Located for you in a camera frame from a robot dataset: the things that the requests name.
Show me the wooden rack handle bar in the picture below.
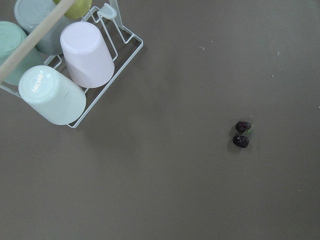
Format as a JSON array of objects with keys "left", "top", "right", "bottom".
[{"left": 0, "top": 0, "right": 76, "bottom": 82}]

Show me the pink plastic cup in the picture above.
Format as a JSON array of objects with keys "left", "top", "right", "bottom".
[{"left": 60, "top": 21, "right": 115, "bottom": 88}]

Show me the dark cherry upper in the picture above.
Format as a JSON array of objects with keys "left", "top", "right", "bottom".
[{"left": 235, "top": 121, "right": 252, "bottom": 133}]

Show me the dark cherry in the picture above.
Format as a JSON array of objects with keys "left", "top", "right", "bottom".
[
  {"left": 235, "top": 121, "right": 252, "bottom": 133},
  {"left": 232, "top": 135, "right": 250, "bottom": 149}
]

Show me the pale mint plastic cup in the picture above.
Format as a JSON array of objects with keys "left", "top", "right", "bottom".
[{"left": 18, "top": 65, "right": 87, "bottom": 125}]

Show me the dark cherry lower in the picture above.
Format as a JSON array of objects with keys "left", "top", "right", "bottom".
[{"left": 232, "top": 135, "right": 250, "bottom": 149}]

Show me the grey plastic cup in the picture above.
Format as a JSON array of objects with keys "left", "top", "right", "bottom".
[{"left": 14, "top": 0, "right": 72, "bottom": 56}]

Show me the white wire cup rack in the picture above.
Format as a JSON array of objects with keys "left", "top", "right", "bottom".
[{"left": 0, "top": 0, "right": 144, "bottom": 128}]

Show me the yellow green plastic cup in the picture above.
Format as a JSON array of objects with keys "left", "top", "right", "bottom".
[{"left": 53, "top": 0, "right": 92, "bottom": 20}]

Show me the teal green plastic cup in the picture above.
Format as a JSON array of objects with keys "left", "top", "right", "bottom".
[{"left": 0, "top": 21, "right": 44, "bottom": 86}]

